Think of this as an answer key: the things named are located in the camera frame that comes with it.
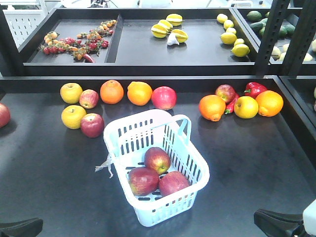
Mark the pink red small apple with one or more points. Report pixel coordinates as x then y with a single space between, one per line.
89 99

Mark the orange middle left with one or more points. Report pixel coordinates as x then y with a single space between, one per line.
111 92

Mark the white garlic bulb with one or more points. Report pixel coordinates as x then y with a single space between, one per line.
172 40

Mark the black shelf upright post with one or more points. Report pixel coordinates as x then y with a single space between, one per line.
270 36

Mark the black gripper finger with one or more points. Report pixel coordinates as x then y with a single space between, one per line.
274 224
26 228

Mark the red apple far corner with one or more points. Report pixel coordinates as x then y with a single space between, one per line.
5 116

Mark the red yellow apple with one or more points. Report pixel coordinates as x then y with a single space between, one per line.
172 182
157 159

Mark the orange with navel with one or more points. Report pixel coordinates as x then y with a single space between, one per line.
212 107

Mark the orange middle right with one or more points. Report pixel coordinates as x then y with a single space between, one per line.
139 93

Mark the black wooden display stand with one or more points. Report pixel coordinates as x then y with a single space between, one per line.
47 171

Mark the large orange right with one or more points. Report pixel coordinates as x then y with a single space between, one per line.
270 103

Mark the yellow pear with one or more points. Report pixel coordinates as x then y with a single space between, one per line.
72 115
71 92

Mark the red apple beside oranges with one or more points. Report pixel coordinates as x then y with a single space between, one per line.
164 98

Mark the dark red apple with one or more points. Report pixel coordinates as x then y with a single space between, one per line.
226 92

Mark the red chili pepper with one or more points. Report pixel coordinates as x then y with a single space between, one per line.
231 106

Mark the yellow pear back left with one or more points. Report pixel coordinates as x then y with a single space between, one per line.
71 92

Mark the light blue plastic basket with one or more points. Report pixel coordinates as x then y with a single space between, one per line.
127 139

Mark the red bell pepper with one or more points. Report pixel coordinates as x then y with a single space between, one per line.
253 89

